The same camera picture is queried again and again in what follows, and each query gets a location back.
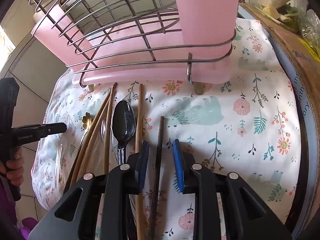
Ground clear bowl with cabbage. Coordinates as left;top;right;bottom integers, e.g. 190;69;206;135
249;0;308;33

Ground gold flower-handled spoon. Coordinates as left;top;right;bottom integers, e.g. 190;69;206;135
79;112;93;149

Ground person's left hand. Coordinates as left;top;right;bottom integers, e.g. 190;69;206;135
0;147;24;187

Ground purple sleeve forearm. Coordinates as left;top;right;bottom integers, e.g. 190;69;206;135
1;178;38;239

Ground pink plastic drip tray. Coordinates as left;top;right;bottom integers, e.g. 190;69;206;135
67;14;236;85

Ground black metal spoon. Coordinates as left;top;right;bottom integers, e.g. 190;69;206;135
112;100;136;165

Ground floral white cloth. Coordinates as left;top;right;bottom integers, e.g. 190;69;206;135
31;18;301;239

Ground wooden chopstick outer left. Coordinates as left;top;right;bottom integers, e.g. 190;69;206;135
63;84;116;194

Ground clear plastic spoon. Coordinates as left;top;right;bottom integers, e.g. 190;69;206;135
100;119;106;141

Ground metal wire utensil rack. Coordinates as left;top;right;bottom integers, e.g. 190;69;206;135
23;0;237;88

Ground bagged green vegetables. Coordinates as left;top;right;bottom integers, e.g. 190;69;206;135
299;9;319;56

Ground pink plastic cup left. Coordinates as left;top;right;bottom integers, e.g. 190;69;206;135
31;5;97;71

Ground wooden chopstick by spoon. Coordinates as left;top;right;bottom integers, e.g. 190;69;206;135
104;82;117;174

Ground cardboard box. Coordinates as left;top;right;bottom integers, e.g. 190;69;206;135
239;2;320;140

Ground dark brown chopstick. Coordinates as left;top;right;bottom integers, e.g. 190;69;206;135
148;116;164;239

